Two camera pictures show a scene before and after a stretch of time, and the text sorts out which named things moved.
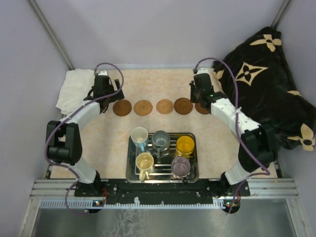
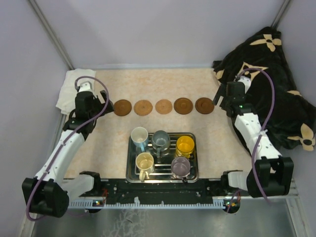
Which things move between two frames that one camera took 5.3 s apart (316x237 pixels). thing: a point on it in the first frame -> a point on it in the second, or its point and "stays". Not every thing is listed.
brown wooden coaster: [183, 106] stays
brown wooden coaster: [142, 107] stays
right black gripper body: [195, 95] -> [221, 92]
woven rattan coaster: [164, 106] stays
